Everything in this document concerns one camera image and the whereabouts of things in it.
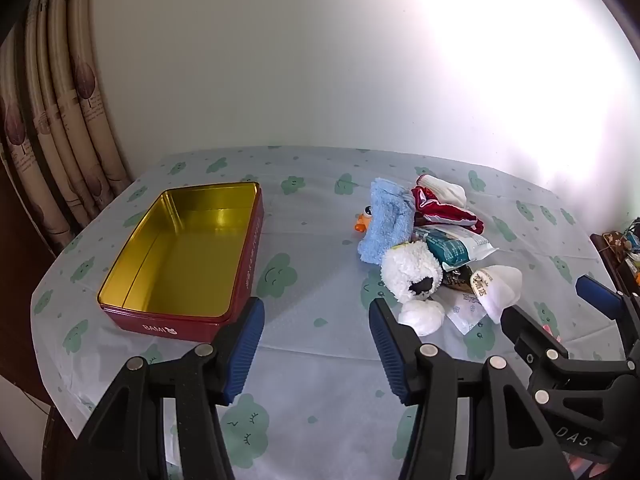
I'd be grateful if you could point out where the small white packet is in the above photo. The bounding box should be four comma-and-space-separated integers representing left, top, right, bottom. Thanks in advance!
446, 292, 488, 336

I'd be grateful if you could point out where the dark brown hair tie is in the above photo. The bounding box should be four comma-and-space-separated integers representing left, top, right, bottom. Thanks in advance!
442, 267, 473, 293

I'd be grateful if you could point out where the wet wipe packet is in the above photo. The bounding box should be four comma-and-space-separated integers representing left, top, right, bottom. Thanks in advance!
412, 225, 500, 272

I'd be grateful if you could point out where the patterned curtain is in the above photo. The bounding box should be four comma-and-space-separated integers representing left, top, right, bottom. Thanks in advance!
0, 0, 133, 256

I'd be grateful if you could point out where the white plush toy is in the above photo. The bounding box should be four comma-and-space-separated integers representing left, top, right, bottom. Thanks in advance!
380, 241, 445, 305

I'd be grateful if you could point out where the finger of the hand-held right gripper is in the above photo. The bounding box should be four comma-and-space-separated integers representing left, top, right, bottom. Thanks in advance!
575, 274, 640, 361
501, 304, 573, 386

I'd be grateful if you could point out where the blue fluffy towel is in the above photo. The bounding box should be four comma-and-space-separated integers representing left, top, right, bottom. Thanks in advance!
357, 177, 417, 266

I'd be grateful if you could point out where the red tin box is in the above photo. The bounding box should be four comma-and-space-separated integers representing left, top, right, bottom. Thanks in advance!
96, 181, 264, 342

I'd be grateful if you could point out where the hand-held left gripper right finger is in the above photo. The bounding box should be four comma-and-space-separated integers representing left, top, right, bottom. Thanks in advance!
368, 297, 576, 480

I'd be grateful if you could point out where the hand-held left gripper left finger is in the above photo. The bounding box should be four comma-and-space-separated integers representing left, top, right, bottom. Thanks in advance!
65, 296, 266, 480

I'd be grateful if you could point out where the red and white cloth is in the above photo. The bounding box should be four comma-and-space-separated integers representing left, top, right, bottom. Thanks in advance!
410, 185, 486, 235

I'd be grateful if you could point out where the white fluffy ball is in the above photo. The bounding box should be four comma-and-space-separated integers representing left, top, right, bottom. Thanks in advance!
398, 299, 446, 338

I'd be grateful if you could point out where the white knit glove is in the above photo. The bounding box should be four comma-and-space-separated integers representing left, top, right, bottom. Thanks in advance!
416, 174, 468, 209

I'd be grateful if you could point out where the green cloud print tablecloth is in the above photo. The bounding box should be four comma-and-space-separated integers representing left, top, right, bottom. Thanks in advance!
31, 146, 623, 480

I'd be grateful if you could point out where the cluttered shelf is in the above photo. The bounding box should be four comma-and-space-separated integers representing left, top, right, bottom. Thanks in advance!
590, 217, 640, 301

